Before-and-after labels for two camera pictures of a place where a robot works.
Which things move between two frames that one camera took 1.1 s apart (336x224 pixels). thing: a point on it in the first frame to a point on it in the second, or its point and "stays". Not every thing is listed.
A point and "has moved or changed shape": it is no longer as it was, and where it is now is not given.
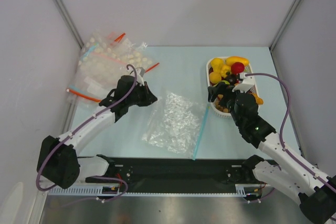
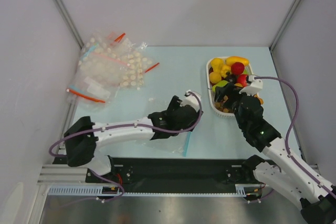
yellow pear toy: [216, 64] stays
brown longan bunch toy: [220, 107] stays
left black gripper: [149, 97] to [174, 105]
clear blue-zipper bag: [176, 124] has moved or changed shape
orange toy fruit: [215, 77] stays
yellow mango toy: [232, 60] stays
